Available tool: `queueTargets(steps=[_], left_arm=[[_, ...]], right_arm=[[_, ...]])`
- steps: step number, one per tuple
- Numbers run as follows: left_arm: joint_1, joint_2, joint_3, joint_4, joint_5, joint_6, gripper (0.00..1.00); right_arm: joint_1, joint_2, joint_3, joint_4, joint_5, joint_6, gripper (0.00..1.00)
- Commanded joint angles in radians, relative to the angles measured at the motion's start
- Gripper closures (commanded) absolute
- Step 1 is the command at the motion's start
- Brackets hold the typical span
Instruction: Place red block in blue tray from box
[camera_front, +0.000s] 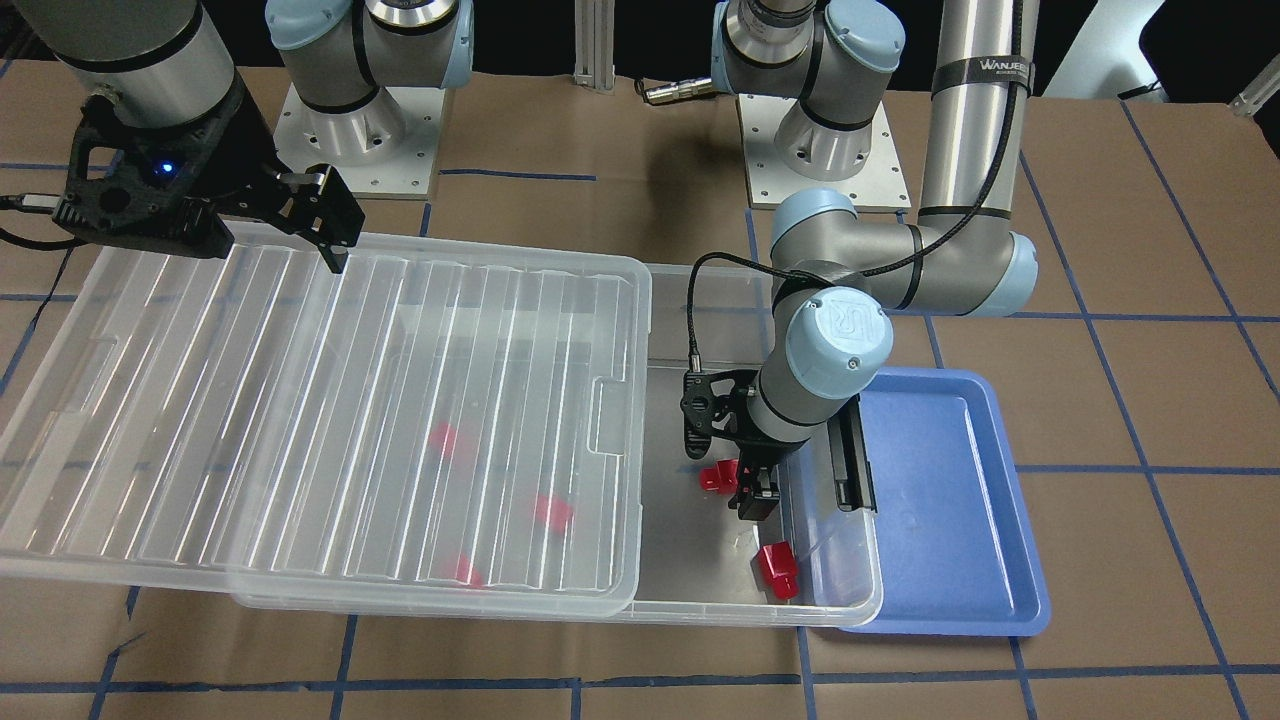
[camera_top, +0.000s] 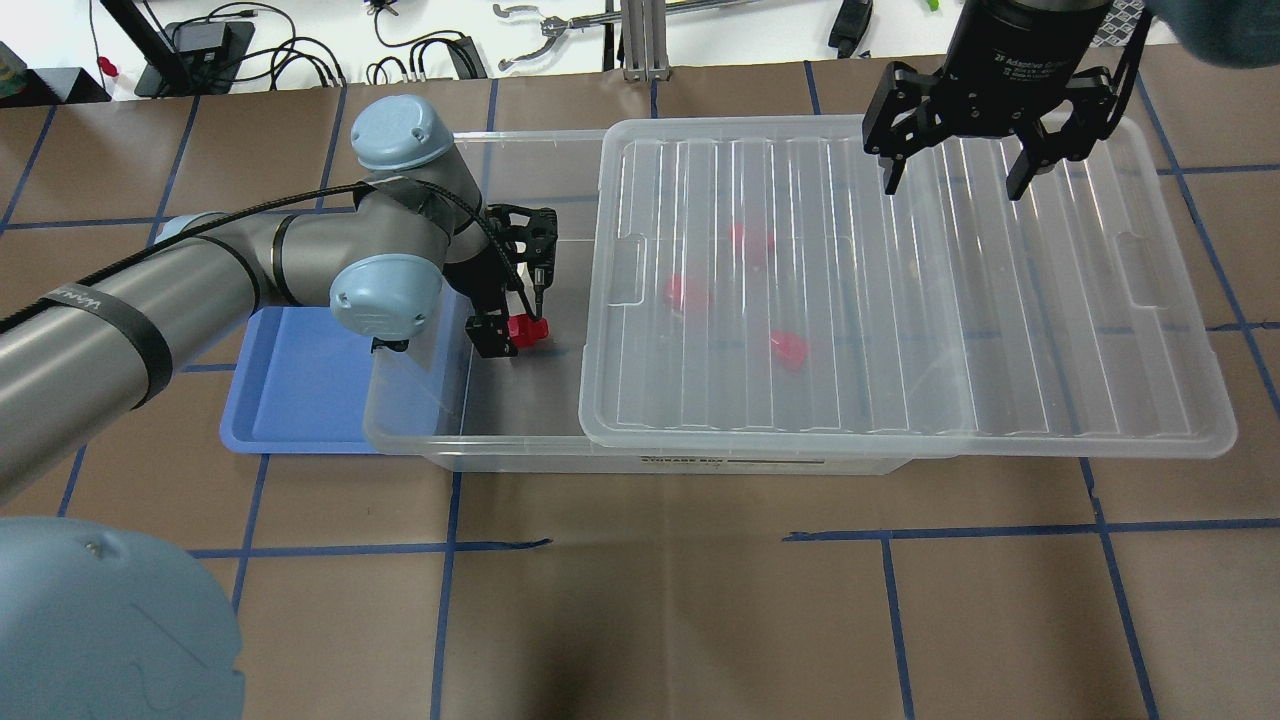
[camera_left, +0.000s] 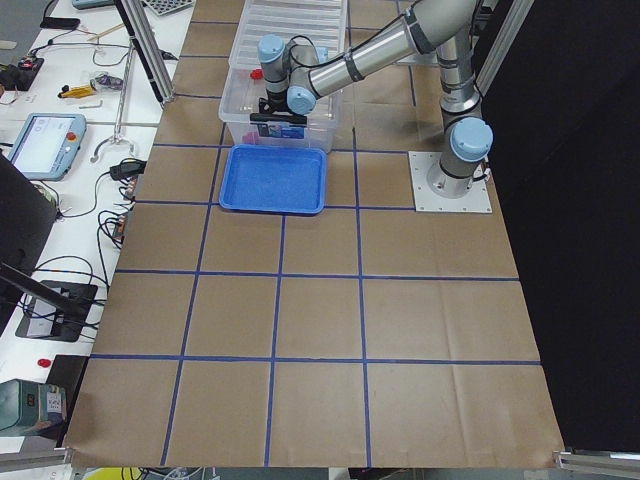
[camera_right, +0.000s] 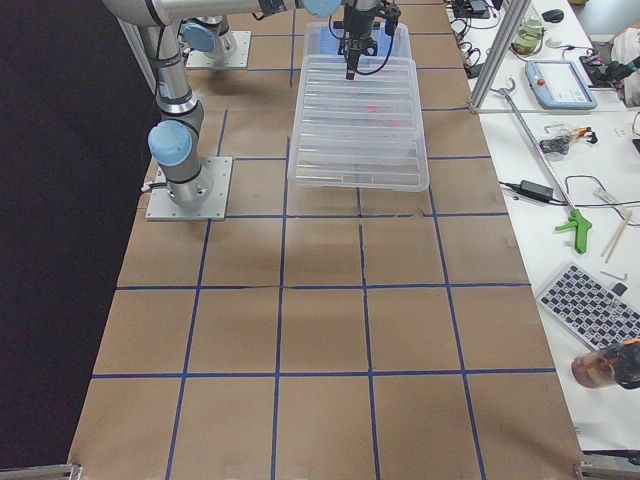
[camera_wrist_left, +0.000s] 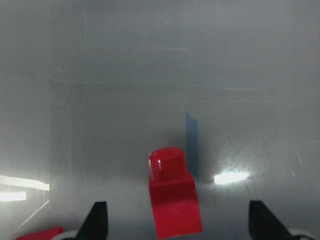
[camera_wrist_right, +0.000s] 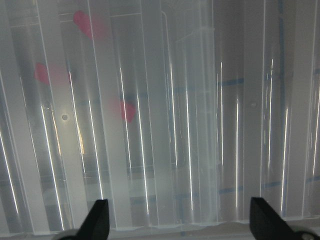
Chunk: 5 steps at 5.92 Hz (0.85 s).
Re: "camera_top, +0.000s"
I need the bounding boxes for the clear ribbed box lid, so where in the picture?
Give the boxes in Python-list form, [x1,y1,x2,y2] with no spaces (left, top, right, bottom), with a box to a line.
[579,115,1236,460]

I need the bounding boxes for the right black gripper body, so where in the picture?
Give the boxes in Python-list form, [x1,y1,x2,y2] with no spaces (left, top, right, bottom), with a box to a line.
[940,1,1106,136]

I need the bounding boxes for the clear plastic storage box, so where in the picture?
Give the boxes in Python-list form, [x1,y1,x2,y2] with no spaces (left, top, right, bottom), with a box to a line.
[362,128,911,475]

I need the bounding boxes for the black power adapter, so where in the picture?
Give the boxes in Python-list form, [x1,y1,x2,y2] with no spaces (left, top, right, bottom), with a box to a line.
[445,35,488,79]

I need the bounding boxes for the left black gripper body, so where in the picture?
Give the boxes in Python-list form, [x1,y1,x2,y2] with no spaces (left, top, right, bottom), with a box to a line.
[445,205,511,314]

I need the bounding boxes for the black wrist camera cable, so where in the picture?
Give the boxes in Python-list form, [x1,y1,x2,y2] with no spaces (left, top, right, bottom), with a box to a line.
[0,181,541,336]

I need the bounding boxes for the blue plastic tray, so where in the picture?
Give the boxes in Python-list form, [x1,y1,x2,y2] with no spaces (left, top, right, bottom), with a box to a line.
[219,307,376,455]

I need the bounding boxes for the aluminium frame post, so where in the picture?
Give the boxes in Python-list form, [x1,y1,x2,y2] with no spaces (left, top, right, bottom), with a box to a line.
[618,0,671,82]

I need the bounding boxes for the red block under lid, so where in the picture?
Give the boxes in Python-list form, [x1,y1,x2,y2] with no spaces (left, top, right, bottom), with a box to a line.
[662,274,710,315]
[769,331,810,373]
[730,223,776,266]

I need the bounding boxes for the red block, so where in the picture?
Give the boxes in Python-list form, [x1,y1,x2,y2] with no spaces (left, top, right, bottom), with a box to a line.
[769,331,810,373]
[730,223,776,266]
[507,313,550,351]
[662,274,710,315]

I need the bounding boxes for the black monitor stand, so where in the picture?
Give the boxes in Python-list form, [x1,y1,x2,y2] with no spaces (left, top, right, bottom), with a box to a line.
[90,1,256,99]

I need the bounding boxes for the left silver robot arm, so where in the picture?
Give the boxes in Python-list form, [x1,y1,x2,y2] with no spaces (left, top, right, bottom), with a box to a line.
[1,95,558,719]

